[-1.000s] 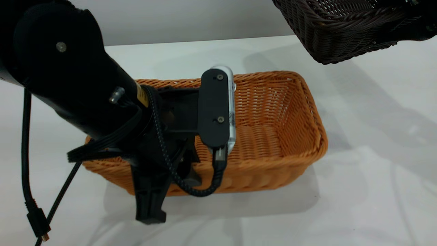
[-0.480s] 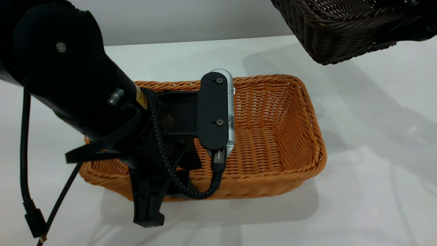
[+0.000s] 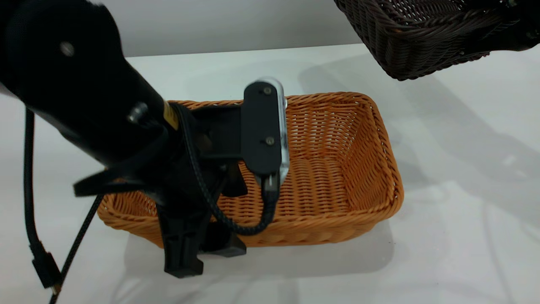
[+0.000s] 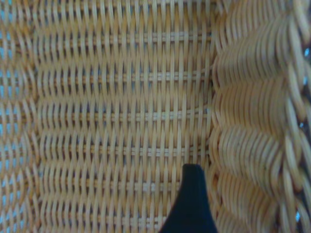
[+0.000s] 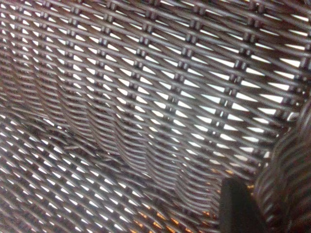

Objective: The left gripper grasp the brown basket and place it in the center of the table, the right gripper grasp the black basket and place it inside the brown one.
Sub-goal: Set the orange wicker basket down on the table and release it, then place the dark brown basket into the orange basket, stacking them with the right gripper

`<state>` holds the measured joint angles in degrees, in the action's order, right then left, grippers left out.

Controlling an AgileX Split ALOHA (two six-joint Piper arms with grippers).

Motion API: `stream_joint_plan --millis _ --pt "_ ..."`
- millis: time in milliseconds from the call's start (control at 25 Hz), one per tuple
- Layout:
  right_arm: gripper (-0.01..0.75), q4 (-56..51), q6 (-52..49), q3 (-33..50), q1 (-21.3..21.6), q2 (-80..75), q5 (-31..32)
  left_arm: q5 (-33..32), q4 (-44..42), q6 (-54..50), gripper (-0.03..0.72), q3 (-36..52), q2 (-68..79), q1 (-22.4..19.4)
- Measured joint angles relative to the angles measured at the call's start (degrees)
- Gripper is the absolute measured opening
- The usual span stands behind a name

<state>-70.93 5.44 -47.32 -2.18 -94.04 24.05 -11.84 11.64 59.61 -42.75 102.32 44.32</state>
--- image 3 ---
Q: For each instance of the dark brown wicker basket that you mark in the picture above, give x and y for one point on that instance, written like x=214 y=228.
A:
x=413 y=42

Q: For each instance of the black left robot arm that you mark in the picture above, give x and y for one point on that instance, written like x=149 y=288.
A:
x=63 y=63

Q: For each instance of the orange wicker basket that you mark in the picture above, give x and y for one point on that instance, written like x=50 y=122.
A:
x=337 y=169

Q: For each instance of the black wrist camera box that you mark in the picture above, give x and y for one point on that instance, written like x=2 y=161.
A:
x=261 y=126

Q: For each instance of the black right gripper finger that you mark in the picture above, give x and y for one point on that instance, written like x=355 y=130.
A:
x=523 y=38

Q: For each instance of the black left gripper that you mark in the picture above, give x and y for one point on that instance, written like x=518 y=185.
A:
x=177 y=190

